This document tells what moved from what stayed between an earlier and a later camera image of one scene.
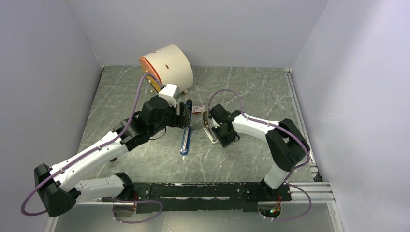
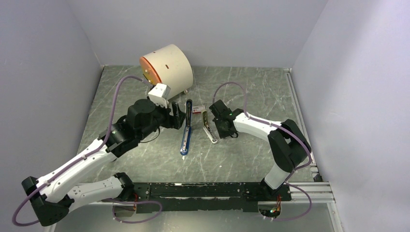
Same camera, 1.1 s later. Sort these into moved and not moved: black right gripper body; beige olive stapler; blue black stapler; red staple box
Moved: black right gripper body
Not moved: blue black stapler; red staple box; beige olive stapler
